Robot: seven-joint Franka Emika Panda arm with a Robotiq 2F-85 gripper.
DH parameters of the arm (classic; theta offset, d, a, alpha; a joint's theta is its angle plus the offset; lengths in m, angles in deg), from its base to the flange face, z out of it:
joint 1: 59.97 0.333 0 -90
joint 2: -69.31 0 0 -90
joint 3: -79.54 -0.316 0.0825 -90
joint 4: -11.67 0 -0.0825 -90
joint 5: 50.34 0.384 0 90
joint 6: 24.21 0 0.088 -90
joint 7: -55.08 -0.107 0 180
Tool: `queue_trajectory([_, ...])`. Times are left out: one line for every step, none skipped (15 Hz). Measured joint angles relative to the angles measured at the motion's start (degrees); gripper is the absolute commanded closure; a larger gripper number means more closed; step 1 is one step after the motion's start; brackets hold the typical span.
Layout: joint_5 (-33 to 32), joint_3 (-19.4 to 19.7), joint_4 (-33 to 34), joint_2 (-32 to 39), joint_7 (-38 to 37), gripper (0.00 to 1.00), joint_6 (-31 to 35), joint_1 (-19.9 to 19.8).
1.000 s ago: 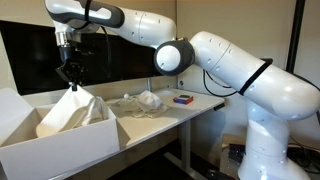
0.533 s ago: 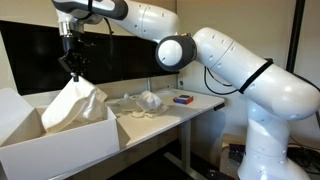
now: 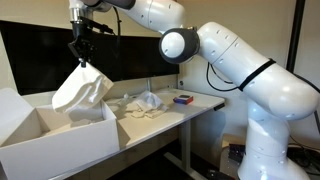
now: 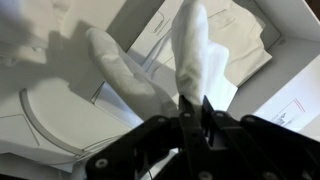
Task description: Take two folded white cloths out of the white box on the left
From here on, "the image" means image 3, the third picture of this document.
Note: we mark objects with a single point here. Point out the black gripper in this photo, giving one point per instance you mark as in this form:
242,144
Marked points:
80,40

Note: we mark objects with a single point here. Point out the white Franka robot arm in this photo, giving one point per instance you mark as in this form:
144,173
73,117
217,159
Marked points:
283,96

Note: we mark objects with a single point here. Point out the white cardboard box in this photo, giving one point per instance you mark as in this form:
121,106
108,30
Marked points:
66,153

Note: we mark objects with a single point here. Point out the small red blue box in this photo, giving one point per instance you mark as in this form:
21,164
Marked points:
183,99

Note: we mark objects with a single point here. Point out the black box on floor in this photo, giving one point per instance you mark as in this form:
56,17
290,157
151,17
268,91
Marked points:
236,153

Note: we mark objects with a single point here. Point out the black wide monitor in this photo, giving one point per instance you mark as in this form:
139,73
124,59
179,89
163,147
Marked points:
40,56

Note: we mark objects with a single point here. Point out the small white plastic object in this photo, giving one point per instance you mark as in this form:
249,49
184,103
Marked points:
124,100

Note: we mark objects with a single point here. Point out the grey monitor stand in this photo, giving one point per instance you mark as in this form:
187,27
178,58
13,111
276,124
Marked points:
149,85

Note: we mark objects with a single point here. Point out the white desk leg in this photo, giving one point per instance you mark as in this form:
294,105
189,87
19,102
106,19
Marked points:
185,143

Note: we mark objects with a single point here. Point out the black desk control panel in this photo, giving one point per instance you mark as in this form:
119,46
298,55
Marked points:
219,106

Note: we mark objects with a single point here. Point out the black vertical pole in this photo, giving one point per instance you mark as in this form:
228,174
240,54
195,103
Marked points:
295,33

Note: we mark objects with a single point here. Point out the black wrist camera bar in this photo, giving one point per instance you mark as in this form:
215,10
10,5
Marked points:
98,26

